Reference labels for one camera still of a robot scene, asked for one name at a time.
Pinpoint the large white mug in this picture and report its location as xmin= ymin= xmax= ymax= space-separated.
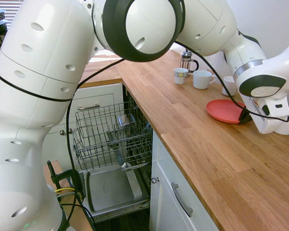
xmin=192 ymin=70 xmax=218 ymax=90

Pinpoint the white kitchen cabinet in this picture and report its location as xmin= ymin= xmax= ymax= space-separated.
xmin=45 ymin=82 xmax=125 ymax=174
xmin=149 ymin=131 xmax=220 ymax=231

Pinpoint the metal bar drawer handle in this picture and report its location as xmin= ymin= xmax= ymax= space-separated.
xmin=171 ymin=182 xmax=194 ymax=218
xmin=77 ymin=103 xmax=101 ymax=111

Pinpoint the steel dishwasher door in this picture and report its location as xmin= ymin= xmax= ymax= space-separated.
xmin=82 ymin=166 xmax=151 ymax=223

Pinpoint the glass french press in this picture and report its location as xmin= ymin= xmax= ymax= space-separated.
xmin=179 ymin=49 xmax=200 ymax=78

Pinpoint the clear glass container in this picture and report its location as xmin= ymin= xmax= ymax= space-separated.
xmin=116 ymin=113 xmax=137 ymax=132

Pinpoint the small white ribbed cup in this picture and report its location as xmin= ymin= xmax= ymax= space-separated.
xmin=221 ymin=76 xmax=239 ymax=97

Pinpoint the black table clamp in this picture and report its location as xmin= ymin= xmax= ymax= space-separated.
xmin=46 ymin=160 xmax=84 ymax=193

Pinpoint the red plastic plate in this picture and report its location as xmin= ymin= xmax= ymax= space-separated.
xmin=205 ymin=99 xmax=246 ymax=125

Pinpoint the patterned paper cup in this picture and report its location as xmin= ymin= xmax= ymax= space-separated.
xmin=173 ymin=67 xmax=189 ymax=85

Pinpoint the grey wire dishwasher rack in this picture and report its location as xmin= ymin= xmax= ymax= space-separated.
xmin=73 ymin=102 xmax=153 ymax=172

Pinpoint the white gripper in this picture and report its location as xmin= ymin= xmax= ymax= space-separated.
xmin=239 ymin=98 xmax=289 ymax=135

